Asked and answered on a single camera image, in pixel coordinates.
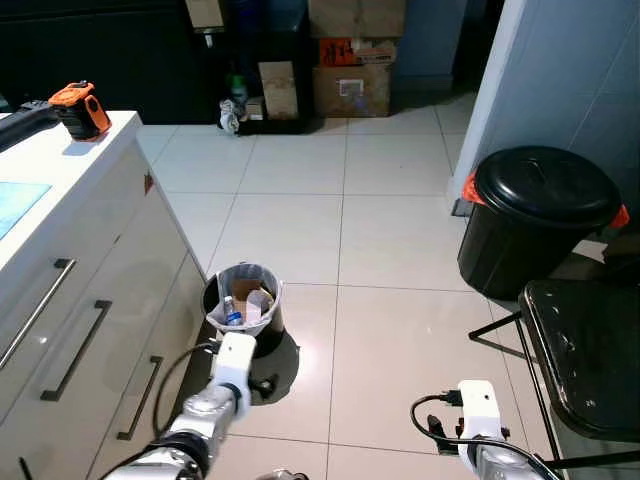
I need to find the small black waste bucket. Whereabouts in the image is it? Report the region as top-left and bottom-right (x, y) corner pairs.
(202, 262), (286, 359)

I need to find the clear plastic bottle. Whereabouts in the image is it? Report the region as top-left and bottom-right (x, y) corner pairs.
(222, 296), (244, 327)

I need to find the grey bucket liner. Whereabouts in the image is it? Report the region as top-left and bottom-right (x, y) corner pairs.
(207, 262), (284, 334)

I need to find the grey robot leg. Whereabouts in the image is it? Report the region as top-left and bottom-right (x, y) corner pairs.
(255, 468), (311, 480)

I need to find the black metal chair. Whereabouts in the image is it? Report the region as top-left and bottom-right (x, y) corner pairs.
(468, 279), (640, 471)

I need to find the white drawer cabinet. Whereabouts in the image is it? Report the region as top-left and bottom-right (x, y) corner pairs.
(0, 111), (233, 480)

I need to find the black lidded trash bin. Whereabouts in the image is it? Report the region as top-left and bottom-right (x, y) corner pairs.
(458, 146), (623, 301)

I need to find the orange bin liner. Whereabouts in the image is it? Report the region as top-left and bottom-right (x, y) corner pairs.
(461, 172), (631, 229)

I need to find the white crumpled bag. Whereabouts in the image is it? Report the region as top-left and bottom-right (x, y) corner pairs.
(219, 98), (247, 137)

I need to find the small beige cardboard box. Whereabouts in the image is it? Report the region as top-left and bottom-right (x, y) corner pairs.
(259, 62), (299, 121)

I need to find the taped brown cardboard box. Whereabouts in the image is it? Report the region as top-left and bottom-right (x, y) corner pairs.
(313, 64), (392, 119)

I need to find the blue mat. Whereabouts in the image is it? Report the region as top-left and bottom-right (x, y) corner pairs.
(0, 181), (52, 241)

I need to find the orange black handheld device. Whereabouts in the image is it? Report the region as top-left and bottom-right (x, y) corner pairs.
(48, 80), (113, 142)

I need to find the black shelf unit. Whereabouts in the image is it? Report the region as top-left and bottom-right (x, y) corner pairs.
(205, 0), (313, 135)

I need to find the orange printed box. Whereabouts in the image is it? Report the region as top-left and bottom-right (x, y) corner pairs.
(318, 38), (398, 67)

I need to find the black sideboard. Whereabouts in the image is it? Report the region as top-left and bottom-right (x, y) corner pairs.
(0, 0), (213, 126)

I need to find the plain brown cardboard box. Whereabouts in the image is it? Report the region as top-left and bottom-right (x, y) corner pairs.
(307, 0), (407, 39)

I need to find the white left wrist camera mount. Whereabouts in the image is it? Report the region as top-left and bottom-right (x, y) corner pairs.
(211, 332), (258, 413)

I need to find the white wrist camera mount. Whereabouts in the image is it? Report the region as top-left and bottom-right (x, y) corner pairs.
(457, 380), (504, 446)
(211, 332), (258, 413)

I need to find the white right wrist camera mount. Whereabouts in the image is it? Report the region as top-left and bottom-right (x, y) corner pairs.
(457, 380), (504, 446)

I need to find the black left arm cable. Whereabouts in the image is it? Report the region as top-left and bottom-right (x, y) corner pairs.
(152, 340), (221, 441)

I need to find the steel drawer handle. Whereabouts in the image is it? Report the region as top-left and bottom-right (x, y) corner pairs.
(0, 259), (77, 373)
(40, 299), (113, 403)
(117, 356), (164, 442)

